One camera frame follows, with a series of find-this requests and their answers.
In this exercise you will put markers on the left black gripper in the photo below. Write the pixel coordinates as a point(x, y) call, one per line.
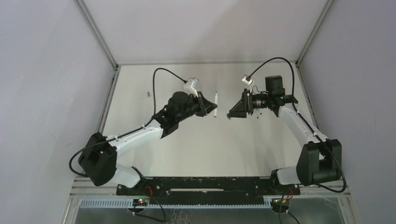
point(201, 105)

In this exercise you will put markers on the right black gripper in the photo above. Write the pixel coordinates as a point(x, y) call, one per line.
point(246, 103)

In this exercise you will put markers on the white pen green end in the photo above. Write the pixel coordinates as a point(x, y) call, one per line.
point(216, 103)

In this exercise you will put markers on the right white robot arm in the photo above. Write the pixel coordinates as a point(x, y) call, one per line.
point(319, 160)

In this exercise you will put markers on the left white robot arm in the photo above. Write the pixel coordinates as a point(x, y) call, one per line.
point(99, 158)

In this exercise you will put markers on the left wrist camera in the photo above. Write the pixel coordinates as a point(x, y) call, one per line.
point(190, 86)

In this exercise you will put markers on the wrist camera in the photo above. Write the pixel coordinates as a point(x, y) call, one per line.
point(249, 81)
point(190, 86)

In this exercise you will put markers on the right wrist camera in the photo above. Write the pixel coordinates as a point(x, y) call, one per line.
point(249, 81)

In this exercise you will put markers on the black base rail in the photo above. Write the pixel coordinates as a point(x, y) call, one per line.
point(217, 191)

